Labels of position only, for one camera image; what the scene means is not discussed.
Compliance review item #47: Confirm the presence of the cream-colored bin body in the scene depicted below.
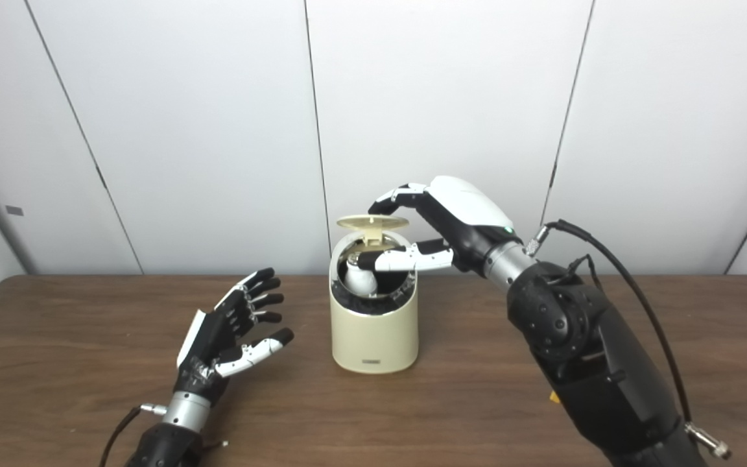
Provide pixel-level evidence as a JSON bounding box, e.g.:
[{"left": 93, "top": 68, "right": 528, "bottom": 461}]
[{"left": 329, "top": 228, "right": 420, "bottom": 374}]

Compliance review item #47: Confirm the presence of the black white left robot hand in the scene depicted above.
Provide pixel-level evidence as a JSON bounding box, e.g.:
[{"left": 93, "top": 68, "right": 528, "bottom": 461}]
[{"left": 174, "top": 267, "right": 295, "bottom": 406}]

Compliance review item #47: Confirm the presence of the small white plastic bottle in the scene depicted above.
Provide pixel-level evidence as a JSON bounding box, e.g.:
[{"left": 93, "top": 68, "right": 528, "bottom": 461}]
[{"left": 344, "top": 255, "right": 381, "bottom": 298}]

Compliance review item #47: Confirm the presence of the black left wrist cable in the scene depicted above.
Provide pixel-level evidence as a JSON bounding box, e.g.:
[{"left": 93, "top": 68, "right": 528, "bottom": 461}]
[{"left": 98, "top": 403, "right": 168, "bottom": 467}]

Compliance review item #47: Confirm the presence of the cream round bin lid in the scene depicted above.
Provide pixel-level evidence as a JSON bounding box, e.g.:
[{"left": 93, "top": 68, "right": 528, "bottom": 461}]
[{"left": 337, "top": 215, "right": 410, "bottom": 247}]

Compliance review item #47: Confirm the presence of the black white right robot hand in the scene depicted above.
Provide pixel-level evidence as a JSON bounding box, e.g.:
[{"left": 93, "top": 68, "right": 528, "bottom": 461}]
[{"left": 357, "top": 175, "right": 520, "bottom": 274}]

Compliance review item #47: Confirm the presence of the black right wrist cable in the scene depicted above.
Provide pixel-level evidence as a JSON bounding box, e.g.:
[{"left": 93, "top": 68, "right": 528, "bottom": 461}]
[{"left": 526, "top": 219, "right": 732, "bottom": 458}]

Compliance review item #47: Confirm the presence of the black bin liner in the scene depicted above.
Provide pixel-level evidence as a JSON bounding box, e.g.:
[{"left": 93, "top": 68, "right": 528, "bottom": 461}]
[{"left": 333, "top": 237, "right": 417, "bottom": 317}]

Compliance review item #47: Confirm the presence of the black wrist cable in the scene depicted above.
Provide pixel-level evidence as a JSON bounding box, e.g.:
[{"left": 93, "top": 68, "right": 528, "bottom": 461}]
[
  {"left": 98, "top": 403, "right": 168, "bottom": 467},
  {"left": 526, "top": 219, "right": 732, "bottom": 458}
]

